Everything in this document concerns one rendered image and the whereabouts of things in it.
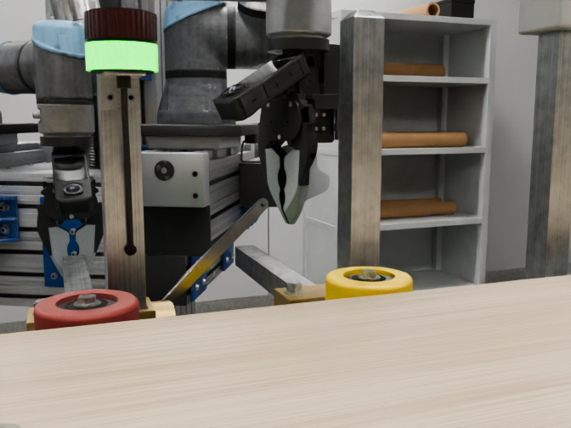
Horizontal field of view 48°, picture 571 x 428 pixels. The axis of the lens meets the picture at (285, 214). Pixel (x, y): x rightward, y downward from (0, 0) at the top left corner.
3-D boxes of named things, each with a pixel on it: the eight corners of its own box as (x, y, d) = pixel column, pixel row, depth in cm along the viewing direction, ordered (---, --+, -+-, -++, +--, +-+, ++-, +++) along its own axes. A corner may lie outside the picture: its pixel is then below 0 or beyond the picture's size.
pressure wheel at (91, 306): (42, 418, 55) (34, 288, 53) (137, 403, 58) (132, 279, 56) (40, 464, 48) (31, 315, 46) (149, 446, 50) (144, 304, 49)
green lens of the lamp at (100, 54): (84, 72, 57) (82, 47, 56) (152, 74, 59) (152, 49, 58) (87, 67, 51) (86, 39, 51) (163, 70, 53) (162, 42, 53)
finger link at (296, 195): (336, 222, 77) (337, 145, 75) (299, 228, 73) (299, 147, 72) (319, 219, 79) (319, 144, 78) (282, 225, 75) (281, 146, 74)
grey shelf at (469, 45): (302, 305, 363) (303, 22, 340) (437, 290, 396) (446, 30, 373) (336, 329, 322) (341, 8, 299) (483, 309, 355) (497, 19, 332)
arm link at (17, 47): (44, 96, 104) (87, 96, 97) (-23, 94, 95) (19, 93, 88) (42, 47, 103) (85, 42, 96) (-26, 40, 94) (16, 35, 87)
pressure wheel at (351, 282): (313, 398, 59) (313, 276, 57) (339, 367, 66) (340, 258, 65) (399, 413, 56) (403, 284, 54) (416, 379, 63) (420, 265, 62)
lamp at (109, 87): (94, 256, 59) (83, 15, 56) (155, 252, 61) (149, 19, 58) (98, 271, 54) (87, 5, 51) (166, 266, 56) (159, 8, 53)
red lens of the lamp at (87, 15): (82, 43, 56) (81, 17, 56) (151, 46, 58) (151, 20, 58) (86, 35, 51) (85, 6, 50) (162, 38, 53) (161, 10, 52)
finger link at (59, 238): (73, 278, 96) (70, 216, 95) (75, 288, 91) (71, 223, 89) (51, 279, 95) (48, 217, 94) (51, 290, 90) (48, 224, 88)
